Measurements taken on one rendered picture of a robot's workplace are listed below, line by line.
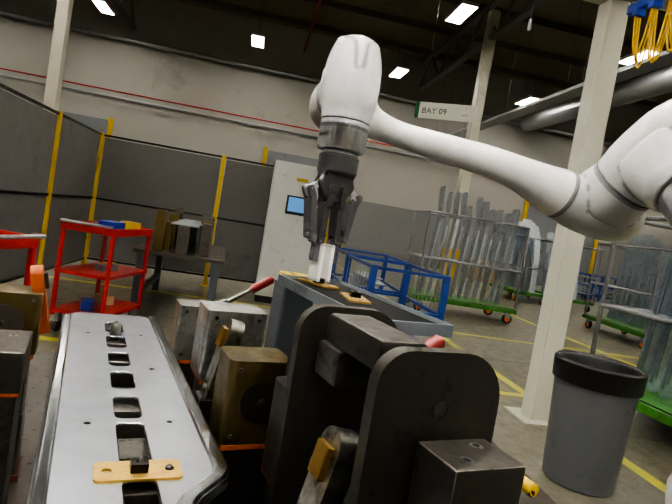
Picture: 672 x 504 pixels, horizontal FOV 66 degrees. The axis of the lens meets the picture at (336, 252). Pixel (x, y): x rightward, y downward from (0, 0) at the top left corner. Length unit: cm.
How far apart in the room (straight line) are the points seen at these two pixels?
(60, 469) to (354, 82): 71
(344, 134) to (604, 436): 275
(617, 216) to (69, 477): 98
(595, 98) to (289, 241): 437
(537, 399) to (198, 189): 563
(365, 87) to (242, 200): 719
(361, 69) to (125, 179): 747
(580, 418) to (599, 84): 249
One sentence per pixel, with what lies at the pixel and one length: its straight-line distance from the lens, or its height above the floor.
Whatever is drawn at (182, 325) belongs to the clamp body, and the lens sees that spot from 114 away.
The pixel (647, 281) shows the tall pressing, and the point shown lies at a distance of 1119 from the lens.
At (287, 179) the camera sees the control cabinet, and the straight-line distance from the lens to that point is 731.
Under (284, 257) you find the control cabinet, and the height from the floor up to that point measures 68.
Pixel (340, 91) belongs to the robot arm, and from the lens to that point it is 95.
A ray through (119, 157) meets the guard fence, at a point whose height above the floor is 169.
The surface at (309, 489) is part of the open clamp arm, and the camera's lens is 50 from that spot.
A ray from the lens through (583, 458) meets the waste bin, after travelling 344.
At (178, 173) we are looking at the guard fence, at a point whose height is 161.
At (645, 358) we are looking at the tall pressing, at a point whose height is 55.
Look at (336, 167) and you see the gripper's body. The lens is 94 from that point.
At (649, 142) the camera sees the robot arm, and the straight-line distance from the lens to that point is 107.
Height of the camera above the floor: 128
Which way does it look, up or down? 3 degrees down
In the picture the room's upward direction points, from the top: 10 degrees clockwise
